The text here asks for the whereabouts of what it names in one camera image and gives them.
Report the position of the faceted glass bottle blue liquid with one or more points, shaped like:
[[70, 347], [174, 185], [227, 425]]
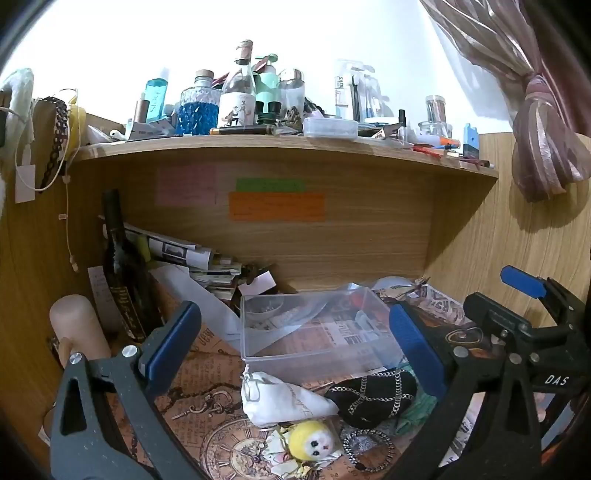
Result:
[[197, 113]]

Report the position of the clear rectangular plastic case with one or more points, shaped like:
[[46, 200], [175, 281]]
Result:
[[330, 128]]

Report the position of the black nail polish bottle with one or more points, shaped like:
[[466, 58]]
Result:
[[402, 121]]

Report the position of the mint green pump bottle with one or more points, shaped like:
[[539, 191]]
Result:
[[268, 90]]

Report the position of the small glass jar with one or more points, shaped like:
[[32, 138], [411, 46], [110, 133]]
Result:
[[436, 115]]

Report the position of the dark wine bottle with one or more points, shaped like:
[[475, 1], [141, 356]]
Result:
[[124, 277]]

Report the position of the yellow-headed small doll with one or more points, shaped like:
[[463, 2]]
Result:
[[311, 441]]

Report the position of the wooden shelf unit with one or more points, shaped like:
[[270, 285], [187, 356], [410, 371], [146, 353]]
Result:
[[351, 240]]

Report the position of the clear blister packs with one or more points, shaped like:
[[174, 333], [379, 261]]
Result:
[[355, 92]]

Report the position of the clear jar with silver lid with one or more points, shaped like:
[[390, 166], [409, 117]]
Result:
[[291, 94]]

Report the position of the orange sticky note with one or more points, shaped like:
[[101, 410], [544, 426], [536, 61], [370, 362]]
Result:
[[277, 206]]

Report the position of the orange marker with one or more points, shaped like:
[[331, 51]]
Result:
[[447, 141]]

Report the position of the brown pen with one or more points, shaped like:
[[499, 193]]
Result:
[[240, 131]]

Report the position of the blue plastic block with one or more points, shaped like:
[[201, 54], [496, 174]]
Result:
[[471, 141]]

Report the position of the pink striped curtain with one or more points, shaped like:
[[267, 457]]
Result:
[[540, 115]]

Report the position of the white receipt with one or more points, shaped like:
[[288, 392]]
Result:
[[98, 290]]

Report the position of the clear plastic box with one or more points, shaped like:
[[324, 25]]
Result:
[[318, 341]]

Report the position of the brown cosmetic tube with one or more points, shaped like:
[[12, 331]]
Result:
[[141, 110]]

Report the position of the black lace headband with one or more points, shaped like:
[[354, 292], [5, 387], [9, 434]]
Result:
[[57, 138]]

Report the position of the pale pink cylinder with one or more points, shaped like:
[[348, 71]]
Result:
[[76, 323]]

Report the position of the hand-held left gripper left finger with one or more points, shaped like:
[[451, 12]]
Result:
[[175, 337]]

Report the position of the light blue plastic bottle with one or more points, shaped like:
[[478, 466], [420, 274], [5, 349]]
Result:
[[157, 99]]

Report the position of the pink sticky note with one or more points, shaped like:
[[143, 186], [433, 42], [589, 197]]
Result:
[[184, 184]]

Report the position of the clear bottle with illustrated label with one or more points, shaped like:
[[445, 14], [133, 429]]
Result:
[[236, 99]]

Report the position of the small glass bowl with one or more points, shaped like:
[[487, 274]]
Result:
[[263, 314]]

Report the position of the yellow round item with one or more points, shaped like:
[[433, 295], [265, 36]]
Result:
[[77, 127]]

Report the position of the green cloth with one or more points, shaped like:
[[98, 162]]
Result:
[[413, 415]]

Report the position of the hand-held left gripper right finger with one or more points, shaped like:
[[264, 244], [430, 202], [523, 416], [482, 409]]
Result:
[[415, 346]]

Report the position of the vintage newspaper print mat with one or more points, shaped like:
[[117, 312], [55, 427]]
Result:
[[217, 364]]

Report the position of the white paper tag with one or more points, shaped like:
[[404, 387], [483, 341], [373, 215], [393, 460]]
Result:
[[25, 183]]

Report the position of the green sticky note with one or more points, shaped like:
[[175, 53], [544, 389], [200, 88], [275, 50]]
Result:
[[270, 185]]

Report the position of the small white paper box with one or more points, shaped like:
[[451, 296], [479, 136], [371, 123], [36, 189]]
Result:
[[258, 282]]

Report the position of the white fluffy cloth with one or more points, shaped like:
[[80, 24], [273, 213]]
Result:
[[18, 97]]

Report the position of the pile of rolled papers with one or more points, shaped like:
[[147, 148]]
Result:
[[184, 256]]

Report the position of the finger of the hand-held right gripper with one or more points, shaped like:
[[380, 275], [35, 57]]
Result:
[[489, 314], [521, 281]]

